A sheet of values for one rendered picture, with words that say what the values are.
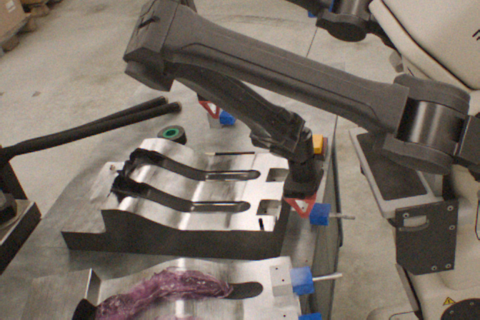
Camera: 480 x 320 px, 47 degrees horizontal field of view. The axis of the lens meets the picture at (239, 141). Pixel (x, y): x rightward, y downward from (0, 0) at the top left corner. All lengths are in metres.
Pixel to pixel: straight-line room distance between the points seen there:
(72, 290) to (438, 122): 0.73
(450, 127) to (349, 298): 1.49
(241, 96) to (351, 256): 1.47
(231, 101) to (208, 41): 0.22
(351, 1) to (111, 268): 0.75
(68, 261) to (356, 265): 1.24
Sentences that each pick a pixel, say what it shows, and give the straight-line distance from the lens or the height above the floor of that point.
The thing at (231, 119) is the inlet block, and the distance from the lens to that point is 1.60.
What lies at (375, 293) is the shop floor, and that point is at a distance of 2.16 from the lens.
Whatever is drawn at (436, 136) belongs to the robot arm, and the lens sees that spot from 0.71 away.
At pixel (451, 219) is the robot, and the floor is 1.01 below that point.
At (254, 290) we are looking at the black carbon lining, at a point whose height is 0.85.
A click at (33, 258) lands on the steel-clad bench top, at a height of 0.80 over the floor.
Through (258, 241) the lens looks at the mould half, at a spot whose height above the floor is 0.86.
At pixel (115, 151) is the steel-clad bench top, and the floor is 0.80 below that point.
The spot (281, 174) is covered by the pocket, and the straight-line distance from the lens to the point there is 1.29.
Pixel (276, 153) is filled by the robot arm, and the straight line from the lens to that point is 1.04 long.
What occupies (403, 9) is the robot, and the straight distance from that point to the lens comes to 0.86.
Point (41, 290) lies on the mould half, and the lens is 1.15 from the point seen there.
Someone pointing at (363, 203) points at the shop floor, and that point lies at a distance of 2.51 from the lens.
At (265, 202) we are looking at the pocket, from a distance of 1.21.
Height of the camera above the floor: 1.66
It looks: 34 degrees down
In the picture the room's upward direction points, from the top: 11 degrees counter-clockwise
